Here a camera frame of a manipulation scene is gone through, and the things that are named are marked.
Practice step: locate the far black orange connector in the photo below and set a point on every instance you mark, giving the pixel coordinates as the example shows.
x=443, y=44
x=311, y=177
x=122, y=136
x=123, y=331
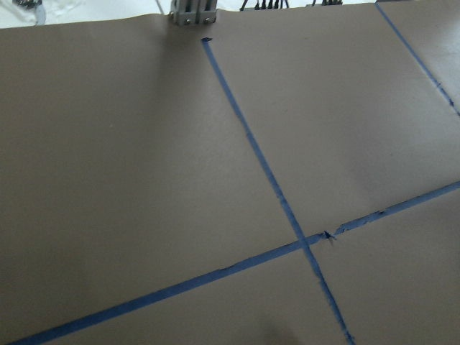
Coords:
x=258, y=5

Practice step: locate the black orange connector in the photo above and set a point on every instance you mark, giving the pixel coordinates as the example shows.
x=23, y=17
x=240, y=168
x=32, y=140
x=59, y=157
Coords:
x=324, y=3
x=258, y=5

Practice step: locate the near black orange connector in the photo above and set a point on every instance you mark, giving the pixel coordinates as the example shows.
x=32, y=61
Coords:
x=324, y=3

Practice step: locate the aluminium frame post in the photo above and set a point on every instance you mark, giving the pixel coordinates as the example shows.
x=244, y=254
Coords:
x=191, y=12

